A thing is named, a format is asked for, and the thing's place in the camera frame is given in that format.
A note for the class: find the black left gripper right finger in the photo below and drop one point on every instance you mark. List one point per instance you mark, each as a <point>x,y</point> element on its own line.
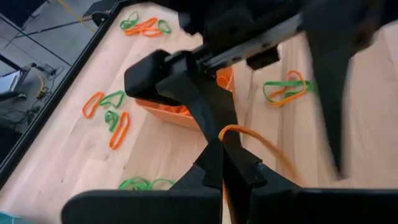
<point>267,205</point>

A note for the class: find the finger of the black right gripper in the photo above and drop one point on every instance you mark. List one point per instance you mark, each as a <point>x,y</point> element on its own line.
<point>186,87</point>
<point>335,77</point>

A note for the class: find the teal plastic basket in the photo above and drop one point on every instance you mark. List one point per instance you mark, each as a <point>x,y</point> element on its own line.
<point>9,219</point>

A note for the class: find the black aluminium table frame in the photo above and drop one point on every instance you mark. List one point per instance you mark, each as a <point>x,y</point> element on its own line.
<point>59,93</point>

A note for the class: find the orange plastic basket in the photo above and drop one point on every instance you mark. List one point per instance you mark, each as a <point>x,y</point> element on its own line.
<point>174,119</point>

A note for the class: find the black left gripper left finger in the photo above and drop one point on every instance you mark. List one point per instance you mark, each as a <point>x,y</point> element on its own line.
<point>186,205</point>

